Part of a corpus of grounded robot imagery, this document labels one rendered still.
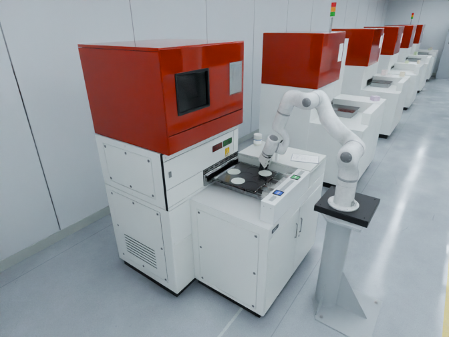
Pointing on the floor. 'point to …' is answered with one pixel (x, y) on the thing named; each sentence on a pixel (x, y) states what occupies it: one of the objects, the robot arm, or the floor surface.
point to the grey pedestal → (341, 287)
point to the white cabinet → (252, 251)
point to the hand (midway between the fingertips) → (261, 168)
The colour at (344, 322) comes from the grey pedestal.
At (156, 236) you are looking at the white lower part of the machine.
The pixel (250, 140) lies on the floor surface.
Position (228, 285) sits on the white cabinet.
